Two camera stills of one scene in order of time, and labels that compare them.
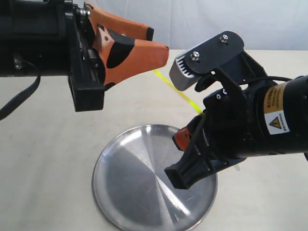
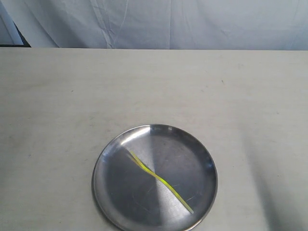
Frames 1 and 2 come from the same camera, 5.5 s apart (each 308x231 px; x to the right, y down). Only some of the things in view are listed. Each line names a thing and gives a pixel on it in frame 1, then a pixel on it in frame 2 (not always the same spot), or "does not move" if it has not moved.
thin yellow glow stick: (183, 95) -> (160, 179)
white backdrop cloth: (263, 25) does not move
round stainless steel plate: (130, 184) does not move
